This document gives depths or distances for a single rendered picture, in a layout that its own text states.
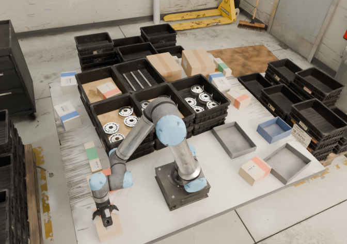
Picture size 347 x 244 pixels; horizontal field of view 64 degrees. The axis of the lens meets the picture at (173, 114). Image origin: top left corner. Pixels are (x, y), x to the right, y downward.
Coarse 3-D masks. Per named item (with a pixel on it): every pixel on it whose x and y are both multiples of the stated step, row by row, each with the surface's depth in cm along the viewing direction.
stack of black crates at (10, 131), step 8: (0, 112) 225; (8, 112) 226; (0, 120) 229; (8, 120) 220; (0, 128) 224; (8, 128) 213; (16, 128) 240; (0, 136) 218; (8, 136) 207; (16, 136) 234; (0, 144) 199; (8, 144) 206; (16, 144) 227; (0, 152) 205; (8, 152) 207; (16, 152) 221; (24, 152) 249; (16, 160) 215; (24, 160) 241; (24, 168) 236; (24, 176) 230
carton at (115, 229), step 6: (114, 216) 145; (96, 222) 142; (102, 222) 142; (114, 222) 142; (120, 222) 142; (102, 228) 140; (108, 228) 140; (114, 228) 140; (120, 228) 140; (102, 234) 138; (108, 234) 139; (114, 234) 142; (120, 234) 145; (102, 240) 141
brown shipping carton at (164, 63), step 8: (152, 56) 248; (160, 56) 248; (168, 56) 249; (152, 64) 238; (160, 64) 238; (168, 64) 239; (176, 64) 240; (160, 72) 230; (168, 72) 231; (176, 72) 235; (168, 80) 237
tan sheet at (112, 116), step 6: (108, 114) 194; (114, 114) 194; (102, 120) 189; (108, 120) 189; (114, 120) 190; (120, 120) 190; (120, 126) 185; (120, 132) 182; (126, 132) 182; (108, 138) 177
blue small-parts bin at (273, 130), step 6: (270, 120) 207; (276, 120) 212; (282, 120) 207; (258, 126) 203; (264, 126) 209; (270, 126) 211; (276, 126) 211; (282, 126) 209; (288, 126) 203; (258, 132) 205; (264, 132) 199; (270, 132) 206; (276, 132) 207; (282, 132) 207; (288, 132) 200; (264, 138) 201; (270, 138) 195; (276, 138) 197; (282, 138) 202
